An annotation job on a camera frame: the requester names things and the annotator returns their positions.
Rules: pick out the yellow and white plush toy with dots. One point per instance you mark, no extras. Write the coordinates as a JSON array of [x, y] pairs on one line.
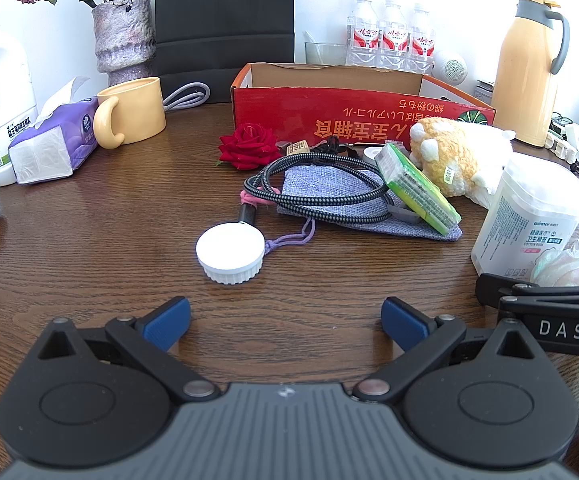
[[452, 152]]

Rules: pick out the small tin box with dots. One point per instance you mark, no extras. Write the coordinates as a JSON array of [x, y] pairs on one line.
[[483, 91]]

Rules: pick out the clear glass cup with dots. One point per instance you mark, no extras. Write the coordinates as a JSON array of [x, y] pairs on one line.
[[324, 52]]

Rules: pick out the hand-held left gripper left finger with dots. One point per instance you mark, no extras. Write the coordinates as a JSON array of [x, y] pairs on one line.
[[172, 321]]

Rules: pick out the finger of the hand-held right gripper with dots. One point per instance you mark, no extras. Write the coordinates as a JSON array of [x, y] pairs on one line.
[[524, 300]]

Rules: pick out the white cotton swab container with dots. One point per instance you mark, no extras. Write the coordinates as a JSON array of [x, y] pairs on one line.
[[529, 210]]

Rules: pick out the purple grey vase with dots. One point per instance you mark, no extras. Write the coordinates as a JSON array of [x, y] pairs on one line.
[[124, 35]]

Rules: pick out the red artificial rose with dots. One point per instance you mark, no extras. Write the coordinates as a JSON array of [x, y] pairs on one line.
[[247, 147]]

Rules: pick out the white round speaker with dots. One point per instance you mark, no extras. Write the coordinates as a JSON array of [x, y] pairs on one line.
[[452, 67]]

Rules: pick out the yellow thermos jug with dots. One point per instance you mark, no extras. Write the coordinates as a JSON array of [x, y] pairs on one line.
[[522, 70]]

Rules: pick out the purple fabric pouch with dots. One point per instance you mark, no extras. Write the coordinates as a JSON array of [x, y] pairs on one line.
[[329, 190]]

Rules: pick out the white power strip with chargers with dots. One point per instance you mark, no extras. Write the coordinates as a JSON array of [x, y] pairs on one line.
[[577, 142]]

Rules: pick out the yellow mug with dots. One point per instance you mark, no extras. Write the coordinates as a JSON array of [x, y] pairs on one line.
[[134, 110]]

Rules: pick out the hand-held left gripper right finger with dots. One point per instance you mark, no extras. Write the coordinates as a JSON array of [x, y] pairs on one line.
[[400, 321]]

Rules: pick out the red cardboard box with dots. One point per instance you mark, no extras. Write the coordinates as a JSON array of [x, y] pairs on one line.
[[329, 112]]

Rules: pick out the black paper bag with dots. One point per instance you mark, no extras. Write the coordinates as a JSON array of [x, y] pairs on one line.
[[224, 20]]

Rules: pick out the green tissue pack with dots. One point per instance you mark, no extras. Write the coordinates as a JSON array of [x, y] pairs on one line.
[[414, 185]]

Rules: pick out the grey plastic clip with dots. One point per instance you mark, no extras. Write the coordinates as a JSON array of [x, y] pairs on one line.
[[405, 212]]

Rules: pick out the clear plastic bag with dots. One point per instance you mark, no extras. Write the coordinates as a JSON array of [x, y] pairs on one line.
[[574, 260]]

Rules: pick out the purple tissue pack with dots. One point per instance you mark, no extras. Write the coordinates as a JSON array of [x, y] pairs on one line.
[[51, 145]]

